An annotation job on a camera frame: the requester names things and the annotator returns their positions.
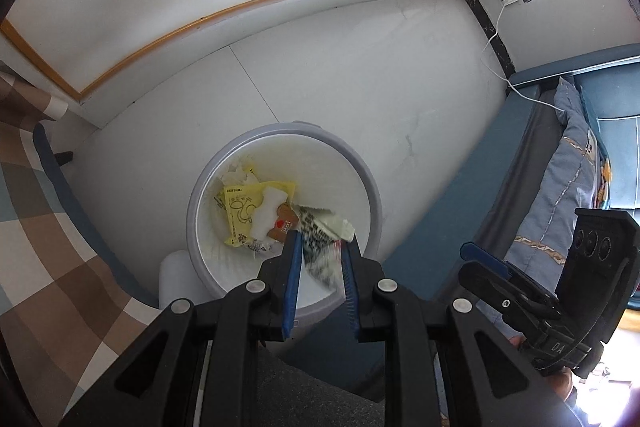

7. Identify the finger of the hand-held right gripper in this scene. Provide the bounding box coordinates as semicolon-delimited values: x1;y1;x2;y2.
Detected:
460;243;560;309
457;259;549;338

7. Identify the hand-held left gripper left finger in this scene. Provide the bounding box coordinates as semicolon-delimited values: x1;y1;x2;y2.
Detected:
60;229;306;427

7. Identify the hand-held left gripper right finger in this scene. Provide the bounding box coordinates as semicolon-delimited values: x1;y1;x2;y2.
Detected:
340;236;583;427

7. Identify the black and white printed wrapper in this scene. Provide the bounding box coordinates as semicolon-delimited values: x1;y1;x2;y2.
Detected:
291;203;357;290

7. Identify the yellow printed plastic packet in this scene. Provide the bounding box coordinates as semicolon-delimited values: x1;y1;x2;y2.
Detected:
221;179;297;248

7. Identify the white round trash bin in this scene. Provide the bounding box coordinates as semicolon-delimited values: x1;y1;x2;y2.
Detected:
186;121;383;333

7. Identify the person's right hand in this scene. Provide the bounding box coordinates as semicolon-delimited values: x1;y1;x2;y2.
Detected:
552;369;577;404

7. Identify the brown snack wrapper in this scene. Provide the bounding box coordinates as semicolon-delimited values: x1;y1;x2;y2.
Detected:
266;202;301;243

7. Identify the grey bed sheet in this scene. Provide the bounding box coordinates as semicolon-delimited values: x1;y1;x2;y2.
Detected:
492;89;568;258

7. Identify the person's grey trouser leg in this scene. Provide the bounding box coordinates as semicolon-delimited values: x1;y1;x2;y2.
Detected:
252;342;391;427

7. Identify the white cylinder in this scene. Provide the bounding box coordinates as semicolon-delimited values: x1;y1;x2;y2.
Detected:
159;249;211;310

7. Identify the black marble trim strip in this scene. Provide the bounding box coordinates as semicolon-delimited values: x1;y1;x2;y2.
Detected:
462;0;517;76

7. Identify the checkered tablecloth table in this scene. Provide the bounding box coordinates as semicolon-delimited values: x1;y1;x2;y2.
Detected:
0;72;166;427

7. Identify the blue bed frame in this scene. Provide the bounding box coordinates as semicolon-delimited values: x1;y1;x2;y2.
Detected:
382;52;640;308

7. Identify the white charging cable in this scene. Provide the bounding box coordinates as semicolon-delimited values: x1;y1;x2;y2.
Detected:
480;0;566;112

